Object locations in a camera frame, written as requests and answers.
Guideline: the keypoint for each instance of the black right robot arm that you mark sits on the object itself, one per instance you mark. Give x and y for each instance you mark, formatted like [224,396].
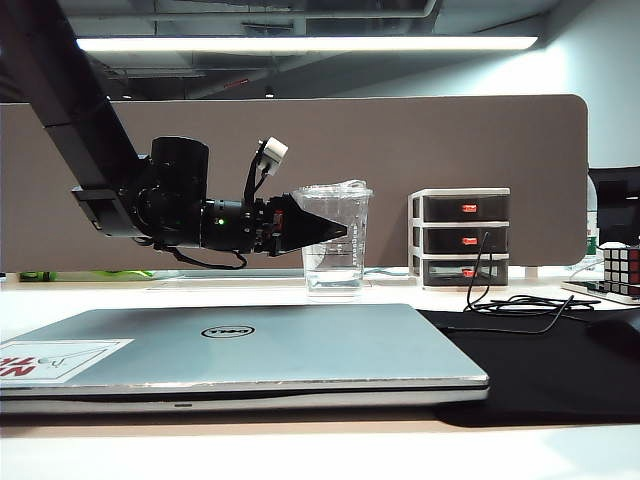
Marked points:
[100,150]

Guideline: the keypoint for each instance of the black mouse pad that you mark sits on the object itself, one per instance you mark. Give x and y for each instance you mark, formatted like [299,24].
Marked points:
[525,380]

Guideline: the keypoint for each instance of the clear plastic coffee cup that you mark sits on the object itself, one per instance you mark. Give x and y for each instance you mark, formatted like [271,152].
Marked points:
[332,270]

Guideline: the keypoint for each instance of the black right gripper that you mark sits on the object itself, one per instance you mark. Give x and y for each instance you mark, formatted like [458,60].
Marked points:
[267,227]

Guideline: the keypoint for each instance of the green and white bottle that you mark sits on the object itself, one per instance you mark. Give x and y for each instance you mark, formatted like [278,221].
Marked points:
[593,235]

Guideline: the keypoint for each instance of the Rubik's cube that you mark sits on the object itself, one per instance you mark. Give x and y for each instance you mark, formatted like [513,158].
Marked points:
[622,270]

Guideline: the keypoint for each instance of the white three-drawer desk organizer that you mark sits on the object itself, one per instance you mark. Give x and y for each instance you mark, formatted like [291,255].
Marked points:
[465,235]

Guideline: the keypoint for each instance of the brown desk partition panel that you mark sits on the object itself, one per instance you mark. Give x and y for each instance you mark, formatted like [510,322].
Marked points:
[400,145]

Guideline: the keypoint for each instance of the silver Dell laptop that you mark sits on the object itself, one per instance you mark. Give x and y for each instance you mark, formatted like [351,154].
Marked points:
[250,350]

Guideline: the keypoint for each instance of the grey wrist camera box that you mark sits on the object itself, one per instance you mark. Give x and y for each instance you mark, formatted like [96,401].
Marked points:
[274,152]

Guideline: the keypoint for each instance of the black monitor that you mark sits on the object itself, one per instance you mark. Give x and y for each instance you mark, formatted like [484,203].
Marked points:
[617,205]

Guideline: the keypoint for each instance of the green objects behind partition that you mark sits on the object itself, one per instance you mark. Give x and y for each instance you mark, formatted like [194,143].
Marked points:
[120,274]

